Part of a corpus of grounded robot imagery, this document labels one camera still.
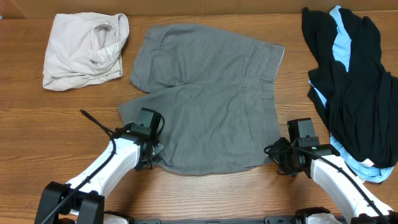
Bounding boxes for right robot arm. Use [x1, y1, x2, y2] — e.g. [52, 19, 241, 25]
[264, 118, 397, 223]

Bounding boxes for light blue garment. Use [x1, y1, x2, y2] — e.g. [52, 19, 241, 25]
[307, 5, 394, 184]

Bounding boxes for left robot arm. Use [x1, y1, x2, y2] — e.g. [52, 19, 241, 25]
[35, 108, 165, 224]

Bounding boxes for beige folded garment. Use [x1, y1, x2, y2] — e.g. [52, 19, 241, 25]
[42, 12, 129, 91]

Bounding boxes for black garment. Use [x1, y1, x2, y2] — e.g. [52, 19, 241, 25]
[301, 6, 398, 169]

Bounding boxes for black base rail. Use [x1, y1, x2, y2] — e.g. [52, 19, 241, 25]
[103, 214, 296, 224]

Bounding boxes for grey shorts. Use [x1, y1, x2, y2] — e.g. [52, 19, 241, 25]
[118, 24, 285, 175]

